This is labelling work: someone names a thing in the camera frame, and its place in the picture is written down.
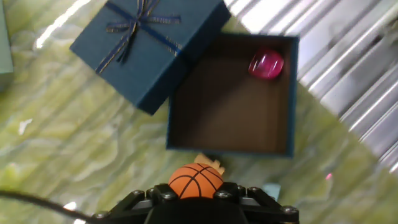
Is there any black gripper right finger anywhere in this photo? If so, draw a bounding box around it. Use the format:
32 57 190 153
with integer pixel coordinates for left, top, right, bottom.
213 182 300 224

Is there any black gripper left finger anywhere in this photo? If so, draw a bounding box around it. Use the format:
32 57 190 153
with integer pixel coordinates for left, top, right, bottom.
92 182 180 224

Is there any light blue number one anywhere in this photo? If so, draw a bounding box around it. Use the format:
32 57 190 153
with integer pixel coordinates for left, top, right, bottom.
261 182 282 202

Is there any orange toy basketball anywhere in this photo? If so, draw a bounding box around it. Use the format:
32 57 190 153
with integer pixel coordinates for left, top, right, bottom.
167 162 225 200

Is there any tan wooden number four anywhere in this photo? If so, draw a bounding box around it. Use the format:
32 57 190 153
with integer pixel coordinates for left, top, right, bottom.
193 152 226 176

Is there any dark blue gift box base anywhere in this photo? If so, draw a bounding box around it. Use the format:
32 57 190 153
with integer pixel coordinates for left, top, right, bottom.
165 32 300 159

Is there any dark blue ribboned box lid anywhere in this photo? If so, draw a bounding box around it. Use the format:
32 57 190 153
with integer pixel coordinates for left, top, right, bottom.
68 0 233 116

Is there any light blue gift box base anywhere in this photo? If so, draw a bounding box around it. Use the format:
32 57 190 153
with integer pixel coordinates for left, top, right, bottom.
0 0 15 93

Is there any green marble pattern mat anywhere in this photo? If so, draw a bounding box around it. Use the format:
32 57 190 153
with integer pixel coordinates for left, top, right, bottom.
0 0 398 224

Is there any pink translucent plastic toy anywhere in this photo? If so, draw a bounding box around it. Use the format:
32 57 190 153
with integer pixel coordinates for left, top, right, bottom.
248 47 285 81

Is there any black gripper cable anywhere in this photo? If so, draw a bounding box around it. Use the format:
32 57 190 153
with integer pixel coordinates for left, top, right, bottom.
0 189 105 224

